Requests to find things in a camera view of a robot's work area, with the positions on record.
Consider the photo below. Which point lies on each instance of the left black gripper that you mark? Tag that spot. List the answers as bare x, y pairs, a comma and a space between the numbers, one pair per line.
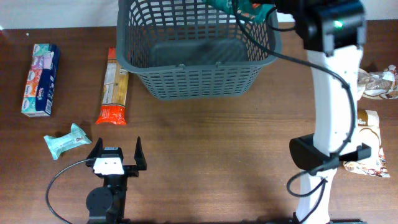
131, 170

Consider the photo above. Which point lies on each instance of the orange pasta packet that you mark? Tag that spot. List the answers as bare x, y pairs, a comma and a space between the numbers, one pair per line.
113, 98

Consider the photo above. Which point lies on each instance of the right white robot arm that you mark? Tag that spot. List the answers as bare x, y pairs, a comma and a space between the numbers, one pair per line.
333, 34

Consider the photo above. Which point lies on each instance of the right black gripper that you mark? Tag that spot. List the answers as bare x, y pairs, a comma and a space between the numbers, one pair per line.
261, 1

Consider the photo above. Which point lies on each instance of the Kleenex tissue box pack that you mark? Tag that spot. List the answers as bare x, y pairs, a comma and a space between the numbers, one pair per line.
40, 84

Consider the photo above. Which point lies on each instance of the green Nescafe bag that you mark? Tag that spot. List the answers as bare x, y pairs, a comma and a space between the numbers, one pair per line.
245, 9

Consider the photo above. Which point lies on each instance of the beige Pantree snack bag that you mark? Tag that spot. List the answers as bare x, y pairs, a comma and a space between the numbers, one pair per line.
370, 134

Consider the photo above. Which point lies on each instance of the small mint green packet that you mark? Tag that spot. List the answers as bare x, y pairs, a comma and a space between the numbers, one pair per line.
75, 138

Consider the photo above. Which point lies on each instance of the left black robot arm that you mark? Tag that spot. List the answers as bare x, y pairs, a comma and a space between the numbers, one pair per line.
106, 204

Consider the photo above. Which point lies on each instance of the grey plastic basket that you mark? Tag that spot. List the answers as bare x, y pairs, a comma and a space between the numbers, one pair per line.
188, 49

